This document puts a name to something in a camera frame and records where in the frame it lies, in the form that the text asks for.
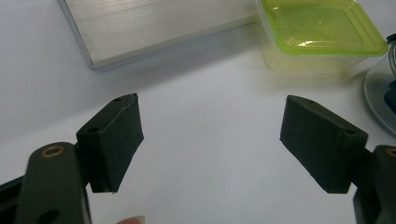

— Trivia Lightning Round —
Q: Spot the white wire rack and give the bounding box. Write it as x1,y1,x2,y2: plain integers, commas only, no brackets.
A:
56,0,260,71

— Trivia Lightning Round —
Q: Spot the round container with dark lid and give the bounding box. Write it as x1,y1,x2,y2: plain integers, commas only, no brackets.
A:
362,33,396,138

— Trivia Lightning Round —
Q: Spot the clear container with green lid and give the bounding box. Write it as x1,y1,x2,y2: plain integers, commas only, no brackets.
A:
254,0,389,76

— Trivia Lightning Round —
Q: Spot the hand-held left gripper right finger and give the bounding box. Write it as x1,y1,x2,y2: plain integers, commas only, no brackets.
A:
279,94,369,194

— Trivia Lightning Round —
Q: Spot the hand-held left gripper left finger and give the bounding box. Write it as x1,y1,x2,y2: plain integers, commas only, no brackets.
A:
76,92,145,194

